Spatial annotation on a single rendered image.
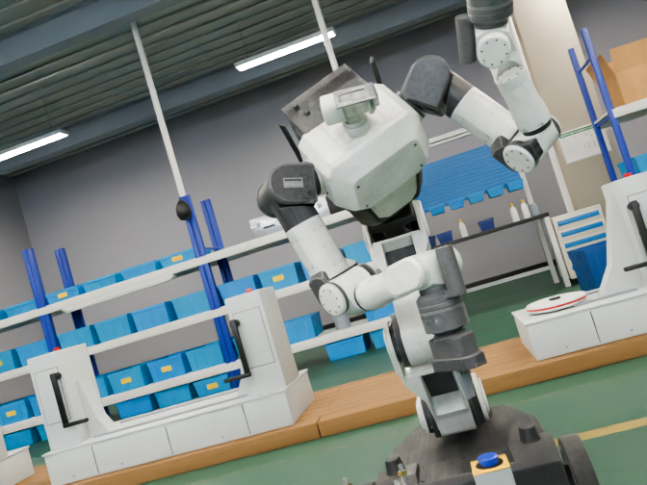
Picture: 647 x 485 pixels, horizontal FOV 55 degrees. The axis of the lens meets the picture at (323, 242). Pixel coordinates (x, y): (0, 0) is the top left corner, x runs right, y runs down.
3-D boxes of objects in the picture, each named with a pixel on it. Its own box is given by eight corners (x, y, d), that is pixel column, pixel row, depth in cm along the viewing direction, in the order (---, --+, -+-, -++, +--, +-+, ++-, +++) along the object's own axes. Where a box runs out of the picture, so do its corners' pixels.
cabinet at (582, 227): (562, 282, 665) (542, 220, 669) (607, 268, 657) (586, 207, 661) (573, 285, 608) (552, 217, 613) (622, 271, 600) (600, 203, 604)
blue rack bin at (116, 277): (109, 290, 679) (106, 280, 680) (140, 280, 673) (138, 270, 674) (84, 293, 630) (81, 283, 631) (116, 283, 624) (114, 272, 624)
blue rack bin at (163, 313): (157, 326, 667) (152, 307, 668) (190, 317, 660) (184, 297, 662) (136, 332, 617) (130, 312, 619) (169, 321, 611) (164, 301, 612)
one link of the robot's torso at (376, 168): (299, 196, 178) (249, 113, 149) (394, 127, 180) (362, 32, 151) (356, 263, 160) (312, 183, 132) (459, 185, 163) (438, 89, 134)
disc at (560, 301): (523, 311, 337) (521, 302, 337) (580, 294, 331) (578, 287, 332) (531, 317, 307) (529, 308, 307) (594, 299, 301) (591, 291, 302)
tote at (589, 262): (579, 291, 556) (566, 251, 558) (625, 277, 552) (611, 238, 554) (597, 293, 507) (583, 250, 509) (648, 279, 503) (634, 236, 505)
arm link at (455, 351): (421, 375, 122) (403, 317, 123) (454, 360, 128) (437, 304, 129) (467, 373, 112) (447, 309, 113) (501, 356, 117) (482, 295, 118)
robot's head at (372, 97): (340, 98, 139) (331, 86, 132) (376, 89, 137) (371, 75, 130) (345, 125, 138) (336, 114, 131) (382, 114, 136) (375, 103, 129)
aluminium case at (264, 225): (267, 240, 641) (262, 221, 642) (300, 228, 633) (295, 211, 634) (253, 240, 600) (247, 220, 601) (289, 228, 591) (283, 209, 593)
